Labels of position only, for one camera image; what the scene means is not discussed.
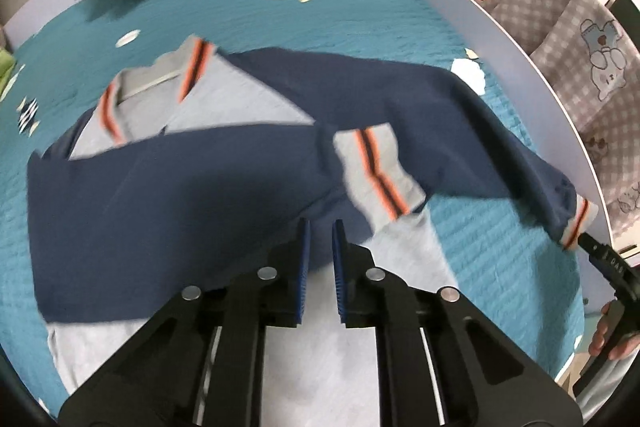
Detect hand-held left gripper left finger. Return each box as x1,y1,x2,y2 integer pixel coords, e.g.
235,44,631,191
57,217,313,427

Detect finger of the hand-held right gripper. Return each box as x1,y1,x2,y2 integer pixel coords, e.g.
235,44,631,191
577,231,626,288

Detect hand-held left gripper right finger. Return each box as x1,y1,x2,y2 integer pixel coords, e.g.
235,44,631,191
331,219,585,427

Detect navy and grey jacket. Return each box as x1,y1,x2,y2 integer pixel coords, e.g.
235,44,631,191
27,35,600,427

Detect person's right hand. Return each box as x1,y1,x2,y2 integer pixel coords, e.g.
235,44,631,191
589,301,638,362

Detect teal printed blanket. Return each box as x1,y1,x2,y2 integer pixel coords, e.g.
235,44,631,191
0,0,586,418

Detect green cloth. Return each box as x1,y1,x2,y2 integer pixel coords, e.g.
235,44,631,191
0,47,16,92

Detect pale bed frame edge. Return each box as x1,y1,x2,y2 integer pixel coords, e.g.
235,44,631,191
345,0,616,308

